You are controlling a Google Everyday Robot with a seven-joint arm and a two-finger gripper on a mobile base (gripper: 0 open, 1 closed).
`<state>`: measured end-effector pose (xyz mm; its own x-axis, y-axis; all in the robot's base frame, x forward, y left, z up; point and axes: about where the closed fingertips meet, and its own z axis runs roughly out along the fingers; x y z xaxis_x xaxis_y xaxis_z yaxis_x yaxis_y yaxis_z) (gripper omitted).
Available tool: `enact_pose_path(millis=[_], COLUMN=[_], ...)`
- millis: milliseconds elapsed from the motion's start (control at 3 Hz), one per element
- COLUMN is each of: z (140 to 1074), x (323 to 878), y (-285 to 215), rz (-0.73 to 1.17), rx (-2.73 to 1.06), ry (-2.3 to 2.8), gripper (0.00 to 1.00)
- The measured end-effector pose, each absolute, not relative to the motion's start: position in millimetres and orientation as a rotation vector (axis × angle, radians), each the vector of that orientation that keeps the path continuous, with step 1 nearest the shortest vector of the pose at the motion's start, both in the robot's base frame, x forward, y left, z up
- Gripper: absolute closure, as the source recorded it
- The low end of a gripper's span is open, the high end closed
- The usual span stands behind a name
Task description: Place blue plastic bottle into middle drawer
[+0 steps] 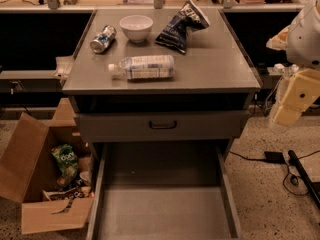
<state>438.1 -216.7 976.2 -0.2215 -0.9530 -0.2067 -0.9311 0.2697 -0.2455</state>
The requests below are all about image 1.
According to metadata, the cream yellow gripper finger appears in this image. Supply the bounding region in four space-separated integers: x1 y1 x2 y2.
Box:
271 104 302 127

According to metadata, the clear plastic water bottle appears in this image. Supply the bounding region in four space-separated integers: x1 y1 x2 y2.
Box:
108 55 175 80

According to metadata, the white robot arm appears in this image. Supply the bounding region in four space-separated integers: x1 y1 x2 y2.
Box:
266 0 320 131

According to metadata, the grey metal drawer cabinet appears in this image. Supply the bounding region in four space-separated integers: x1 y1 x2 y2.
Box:
63 8 261 152

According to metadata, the open grey bottom drawer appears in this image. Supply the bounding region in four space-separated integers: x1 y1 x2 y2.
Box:
86 141 241 240

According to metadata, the black power adapter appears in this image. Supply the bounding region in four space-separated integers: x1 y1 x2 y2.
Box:
264 151 285 164

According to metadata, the black bar on floor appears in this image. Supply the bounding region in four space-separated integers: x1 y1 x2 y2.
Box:
288 150 320 209

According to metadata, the dark blue chip bag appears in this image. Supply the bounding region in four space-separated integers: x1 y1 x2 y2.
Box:
155 0 210 54

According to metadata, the white ceramic bowl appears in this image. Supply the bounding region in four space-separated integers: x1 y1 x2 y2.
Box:
119 15 153 43

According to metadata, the silver blue soda can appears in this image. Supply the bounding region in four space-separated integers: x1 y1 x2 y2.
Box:
90 25 117 54

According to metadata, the brown snack package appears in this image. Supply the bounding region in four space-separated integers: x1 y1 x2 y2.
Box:
42 186 92 201

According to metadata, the green snack bag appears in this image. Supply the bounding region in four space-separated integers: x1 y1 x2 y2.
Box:
50 144 79 179

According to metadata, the brown cardboard box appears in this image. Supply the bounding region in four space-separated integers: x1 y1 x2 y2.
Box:
0 98 93 234

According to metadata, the closed drawer with black handle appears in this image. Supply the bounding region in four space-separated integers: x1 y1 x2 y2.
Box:
75 110 249 143

